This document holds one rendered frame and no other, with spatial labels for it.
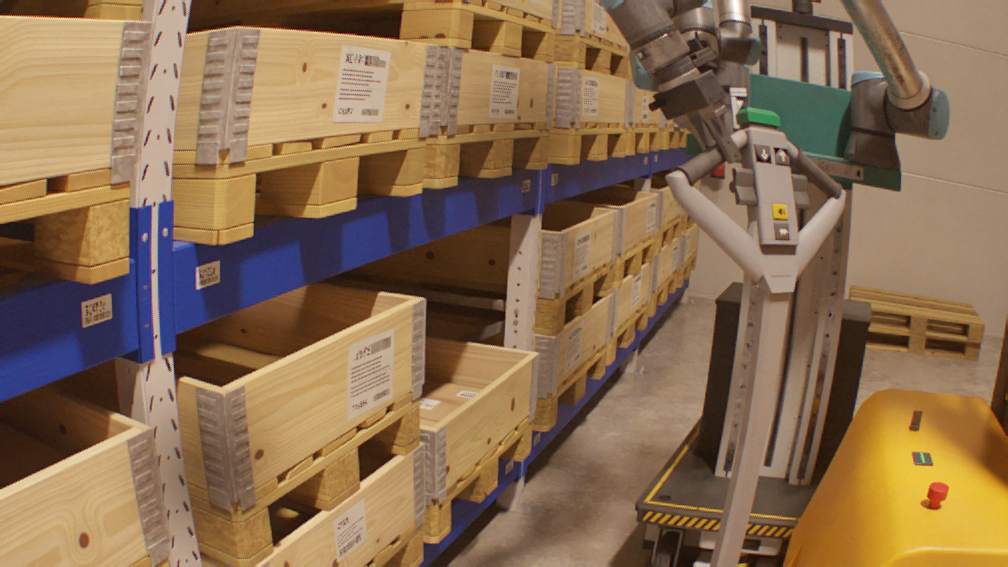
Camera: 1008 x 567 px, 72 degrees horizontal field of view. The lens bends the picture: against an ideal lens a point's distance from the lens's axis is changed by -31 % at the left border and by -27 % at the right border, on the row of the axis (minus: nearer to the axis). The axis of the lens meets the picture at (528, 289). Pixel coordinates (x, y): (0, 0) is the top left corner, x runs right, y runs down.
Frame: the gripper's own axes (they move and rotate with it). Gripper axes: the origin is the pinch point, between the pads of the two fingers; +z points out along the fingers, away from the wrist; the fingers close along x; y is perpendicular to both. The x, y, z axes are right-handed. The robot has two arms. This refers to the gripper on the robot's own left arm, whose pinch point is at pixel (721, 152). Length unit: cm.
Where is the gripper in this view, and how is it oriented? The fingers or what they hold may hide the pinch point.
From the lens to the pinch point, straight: 150.4
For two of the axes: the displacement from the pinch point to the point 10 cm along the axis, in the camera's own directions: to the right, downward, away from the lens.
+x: 4.3, -0.7, -9.0
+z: 4.9, 8.5, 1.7
